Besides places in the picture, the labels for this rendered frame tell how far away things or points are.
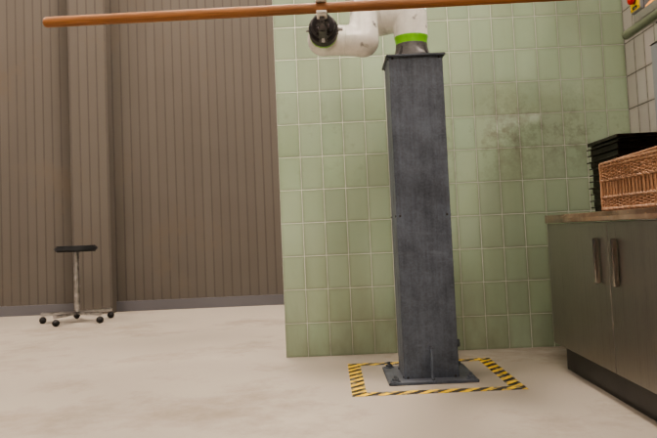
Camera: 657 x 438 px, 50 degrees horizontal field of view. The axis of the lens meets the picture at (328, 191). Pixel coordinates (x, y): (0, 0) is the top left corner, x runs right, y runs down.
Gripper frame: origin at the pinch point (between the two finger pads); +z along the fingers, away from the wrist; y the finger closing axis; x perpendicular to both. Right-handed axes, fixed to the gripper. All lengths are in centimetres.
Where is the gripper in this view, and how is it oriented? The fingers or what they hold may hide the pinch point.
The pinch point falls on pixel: (321, 8)
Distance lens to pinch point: 209.4
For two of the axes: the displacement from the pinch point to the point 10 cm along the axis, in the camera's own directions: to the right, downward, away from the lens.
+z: -0.1, -0.5, -10.0
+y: 0.5, 10.0, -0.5
